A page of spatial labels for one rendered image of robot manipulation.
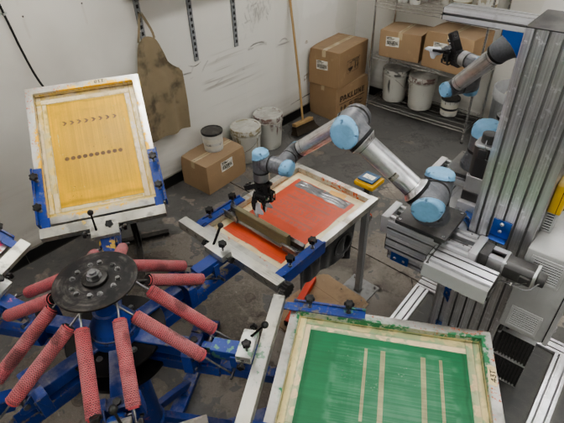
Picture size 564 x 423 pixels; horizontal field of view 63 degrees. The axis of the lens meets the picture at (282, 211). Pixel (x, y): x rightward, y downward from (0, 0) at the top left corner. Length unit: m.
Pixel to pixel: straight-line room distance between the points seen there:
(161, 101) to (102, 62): 0.59
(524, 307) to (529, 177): 0.61
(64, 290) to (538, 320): 1.89
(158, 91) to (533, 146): 3.02
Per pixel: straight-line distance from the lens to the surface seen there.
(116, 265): 1.83
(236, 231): 2.41
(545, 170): 1.95
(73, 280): 1.83
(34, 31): 3.62
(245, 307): 3.31
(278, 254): 2.26
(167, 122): 4.23
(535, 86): 1.84
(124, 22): 3.91
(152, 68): 4.05
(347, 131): 1.73
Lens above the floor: 2.50
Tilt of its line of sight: 38 degrees down
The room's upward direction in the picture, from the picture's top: 2 degrees counter-clockwise
